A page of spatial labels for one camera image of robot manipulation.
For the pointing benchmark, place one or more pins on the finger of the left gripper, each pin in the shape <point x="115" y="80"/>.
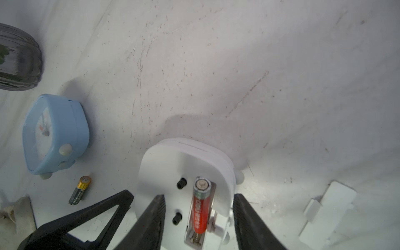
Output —
<point x="55" y="234"/>

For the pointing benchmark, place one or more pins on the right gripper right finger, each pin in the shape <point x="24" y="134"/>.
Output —
<point x="251" y="232"/>

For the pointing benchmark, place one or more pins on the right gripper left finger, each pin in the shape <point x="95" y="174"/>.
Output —
<point x="147" y="232"/>

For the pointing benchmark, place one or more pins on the red battery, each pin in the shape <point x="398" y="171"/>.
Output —
<point x="201" y="204"/>

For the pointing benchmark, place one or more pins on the white battery cover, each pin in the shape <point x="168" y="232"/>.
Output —
<point x="324" y="215"/>

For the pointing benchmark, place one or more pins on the black gold battery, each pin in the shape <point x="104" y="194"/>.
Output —
<point x="80" y="189"/>

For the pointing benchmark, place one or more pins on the blue alarm clock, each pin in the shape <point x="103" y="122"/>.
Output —
<point x="55" y="134"/>

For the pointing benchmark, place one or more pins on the white yellow cloth glove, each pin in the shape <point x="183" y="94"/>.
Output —
<point x="17" y="223"/>

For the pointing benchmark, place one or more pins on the dark glass vase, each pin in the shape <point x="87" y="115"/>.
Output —
<point x="21" y="60"/>

